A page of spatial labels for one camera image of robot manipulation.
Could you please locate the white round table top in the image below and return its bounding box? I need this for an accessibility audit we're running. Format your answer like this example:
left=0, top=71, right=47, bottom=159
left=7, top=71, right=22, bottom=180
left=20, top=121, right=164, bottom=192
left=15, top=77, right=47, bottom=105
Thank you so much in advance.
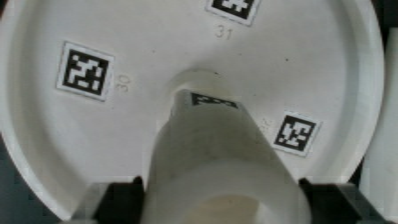
left=0, top=0, right=384, bottom=220

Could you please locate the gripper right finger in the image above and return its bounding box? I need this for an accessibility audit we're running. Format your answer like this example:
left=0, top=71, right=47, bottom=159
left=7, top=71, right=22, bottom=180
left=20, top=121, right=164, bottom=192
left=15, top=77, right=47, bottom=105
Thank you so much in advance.
left=299, top=178, right=381, bottom=224

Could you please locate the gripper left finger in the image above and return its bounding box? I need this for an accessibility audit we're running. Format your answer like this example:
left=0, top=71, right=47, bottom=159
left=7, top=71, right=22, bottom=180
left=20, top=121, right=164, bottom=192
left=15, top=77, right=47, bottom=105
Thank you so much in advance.
left=70, top=176, right=146, bottom=224

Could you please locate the white cylindrical table leg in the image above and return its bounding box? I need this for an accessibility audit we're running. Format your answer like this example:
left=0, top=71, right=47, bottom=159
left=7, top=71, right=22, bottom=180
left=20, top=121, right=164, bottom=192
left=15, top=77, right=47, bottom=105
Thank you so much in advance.
left=143, top=90, right=313, bottom=224

